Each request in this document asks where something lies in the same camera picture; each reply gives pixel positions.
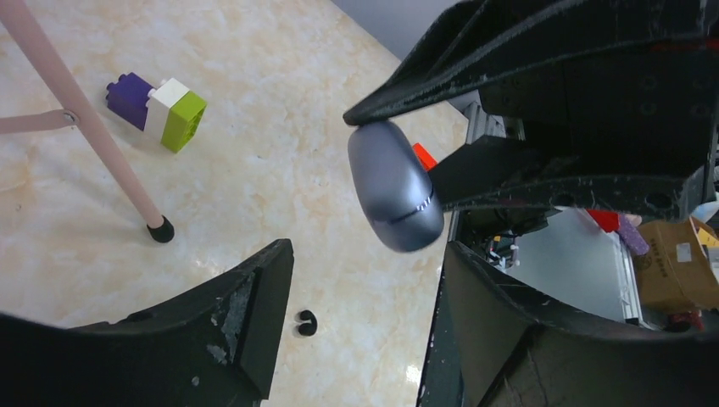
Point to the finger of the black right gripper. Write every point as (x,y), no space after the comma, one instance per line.
(496,172)
(475,43)

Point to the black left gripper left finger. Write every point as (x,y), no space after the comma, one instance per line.
(213,345)

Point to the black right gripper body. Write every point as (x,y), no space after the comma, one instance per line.
(652,109)

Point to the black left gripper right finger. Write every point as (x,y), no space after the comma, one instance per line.
(496,341)

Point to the grey blue oval case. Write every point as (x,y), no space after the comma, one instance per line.
(394,191)

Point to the red rectangular block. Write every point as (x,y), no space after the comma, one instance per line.
(426,159)

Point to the black earbud left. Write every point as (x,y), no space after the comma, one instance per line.
(307,323)

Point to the brown cardboard box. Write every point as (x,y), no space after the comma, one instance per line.
(678,274)

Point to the purple white green toy block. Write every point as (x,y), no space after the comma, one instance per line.
(169,112)

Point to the pink music stand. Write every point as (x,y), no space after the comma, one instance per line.
(76,111)

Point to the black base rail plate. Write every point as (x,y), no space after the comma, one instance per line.
(493,233)

